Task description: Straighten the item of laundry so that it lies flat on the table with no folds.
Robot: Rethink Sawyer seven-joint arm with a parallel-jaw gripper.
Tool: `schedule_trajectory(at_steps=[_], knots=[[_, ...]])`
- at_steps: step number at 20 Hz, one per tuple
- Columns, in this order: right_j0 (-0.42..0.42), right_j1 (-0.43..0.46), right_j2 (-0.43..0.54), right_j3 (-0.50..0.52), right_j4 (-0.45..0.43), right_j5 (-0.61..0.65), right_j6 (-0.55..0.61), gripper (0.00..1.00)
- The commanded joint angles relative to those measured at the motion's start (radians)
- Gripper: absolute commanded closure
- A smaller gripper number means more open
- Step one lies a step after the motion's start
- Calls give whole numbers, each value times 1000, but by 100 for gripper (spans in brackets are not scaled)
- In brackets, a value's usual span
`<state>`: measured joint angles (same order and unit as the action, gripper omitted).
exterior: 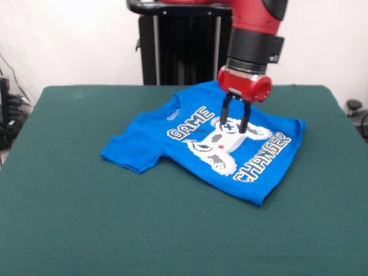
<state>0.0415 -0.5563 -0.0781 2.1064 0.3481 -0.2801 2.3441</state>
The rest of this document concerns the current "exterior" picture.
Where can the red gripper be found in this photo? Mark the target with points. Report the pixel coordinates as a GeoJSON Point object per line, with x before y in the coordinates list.
{"type": "Point", "coordinates": [241, 86]}

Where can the blue game controller print t-shirt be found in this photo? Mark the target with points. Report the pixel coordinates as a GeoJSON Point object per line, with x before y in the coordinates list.
{"type": "Point", "coordinates": [132, 149]}

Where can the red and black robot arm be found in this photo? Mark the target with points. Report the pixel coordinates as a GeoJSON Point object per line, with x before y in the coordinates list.
{"type": "Point", "coordinates": [256, 28]}

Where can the black office chair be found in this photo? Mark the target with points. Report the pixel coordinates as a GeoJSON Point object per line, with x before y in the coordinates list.
{"type": "Point", "coordinates": [359, 115]}

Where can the dark green table cloth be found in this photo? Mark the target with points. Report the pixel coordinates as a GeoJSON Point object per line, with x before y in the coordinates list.
{"type": "Point", "coordinates": [115, 230]}

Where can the black computer box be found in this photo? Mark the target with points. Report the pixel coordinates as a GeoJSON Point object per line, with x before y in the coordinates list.
{"type": "Point", "coordinates": [3, 97]}

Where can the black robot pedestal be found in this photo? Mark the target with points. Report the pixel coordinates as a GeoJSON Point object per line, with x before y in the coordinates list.
{"type": "Point", "coordinates": [184, 43]}

